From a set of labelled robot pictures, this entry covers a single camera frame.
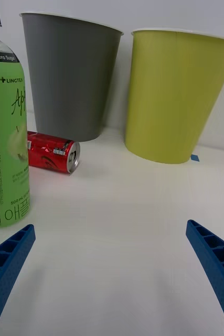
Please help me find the yellow-green plastic waste bin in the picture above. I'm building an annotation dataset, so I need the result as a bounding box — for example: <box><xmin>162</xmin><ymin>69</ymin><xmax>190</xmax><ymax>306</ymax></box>
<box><xmin>124</xmin><ymin>27</ymin><xmax>224</xmax><ymax>165</ymax></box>

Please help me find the red drink can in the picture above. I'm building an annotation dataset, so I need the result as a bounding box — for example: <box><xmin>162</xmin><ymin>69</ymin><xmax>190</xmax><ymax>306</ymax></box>
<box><xmin>27</xmin><ymin>130</ymin><xmax>81</xmax><ymax>174</ymax></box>

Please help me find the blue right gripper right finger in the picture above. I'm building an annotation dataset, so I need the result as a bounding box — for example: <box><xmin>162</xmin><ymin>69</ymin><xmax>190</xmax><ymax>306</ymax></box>
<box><xmin>185</xmin><ymin>219</ymin><xmax>224</xmax><ymax>336</ymax></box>

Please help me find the green label plastic bottle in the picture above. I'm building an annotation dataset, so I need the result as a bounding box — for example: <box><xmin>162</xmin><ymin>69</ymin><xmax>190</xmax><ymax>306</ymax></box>
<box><xmin>0</xmin><ymin>0</ymin><xmax>30</xmax><ymax>228</ymax></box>

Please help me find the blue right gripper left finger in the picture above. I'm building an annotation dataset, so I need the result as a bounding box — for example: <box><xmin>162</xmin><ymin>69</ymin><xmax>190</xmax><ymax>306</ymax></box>
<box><xmin>0</xmin><ymin>224</ymin><xmax>36</xmax><ymax>336</ymax></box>

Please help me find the grey plastic waste bin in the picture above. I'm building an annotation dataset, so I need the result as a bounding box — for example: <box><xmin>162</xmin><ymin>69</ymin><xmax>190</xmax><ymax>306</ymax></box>
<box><xmin>19</xmin><ymin>12</ymin><xmax>124</xmax><ymax>143</ymax></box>

